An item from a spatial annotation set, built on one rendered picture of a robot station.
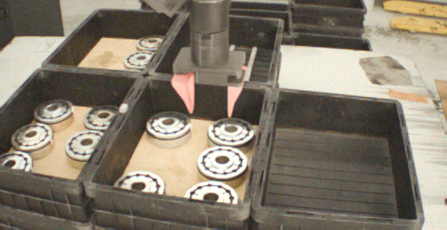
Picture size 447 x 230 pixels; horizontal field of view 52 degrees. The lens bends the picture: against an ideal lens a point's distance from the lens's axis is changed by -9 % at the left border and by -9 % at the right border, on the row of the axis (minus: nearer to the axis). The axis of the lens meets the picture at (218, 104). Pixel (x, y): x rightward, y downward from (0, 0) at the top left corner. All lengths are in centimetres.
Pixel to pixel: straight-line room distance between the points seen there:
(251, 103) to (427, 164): 52
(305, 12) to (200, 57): 187
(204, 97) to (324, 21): 152
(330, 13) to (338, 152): 154
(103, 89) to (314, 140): 52
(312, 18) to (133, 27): 124
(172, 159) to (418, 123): 78
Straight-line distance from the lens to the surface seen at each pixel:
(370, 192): 103
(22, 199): 101
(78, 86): 125
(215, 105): 116
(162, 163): 106
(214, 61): 73
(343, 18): 260
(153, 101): 120
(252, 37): 150
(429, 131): 150
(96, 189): 87
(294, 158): 108
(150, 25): 156
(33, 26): 277
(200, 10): 70
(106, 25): 162
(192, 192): 95
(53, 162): 111
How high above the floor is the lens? 150
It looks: 33 degrees down
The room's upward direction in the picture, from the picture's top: straight up
